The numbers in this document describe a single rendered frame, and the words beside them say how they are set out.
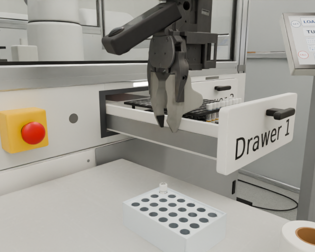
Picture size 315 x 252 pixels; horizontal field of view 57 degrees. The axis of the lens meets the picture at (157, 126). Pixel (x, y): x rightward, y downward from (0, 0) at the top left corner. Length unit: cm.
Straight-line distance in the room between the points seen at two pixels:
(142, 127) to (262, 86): 194
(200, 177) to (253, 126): 56
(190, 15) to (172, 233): 31
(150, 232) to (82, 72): 38
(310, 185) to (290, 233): 120
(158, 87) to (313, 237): 29
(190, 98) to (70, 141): 32
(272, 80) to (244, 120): 194
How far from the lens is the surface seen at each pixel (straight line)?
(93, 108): 68
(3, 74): 59
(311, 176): 158
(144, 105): 66
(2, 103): 60
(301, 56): 134
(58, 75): 64
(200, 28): 47
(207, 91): 97
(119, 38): 41
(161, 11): 43
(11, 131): 56
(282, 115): 55
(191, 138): 53
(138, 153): 80
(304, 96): 234
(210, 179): 112
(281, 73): 241
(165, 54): 44
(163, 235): 39
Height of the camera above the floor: 100
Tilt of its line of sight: 13 degrees down
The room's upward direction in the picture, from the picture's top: straight up
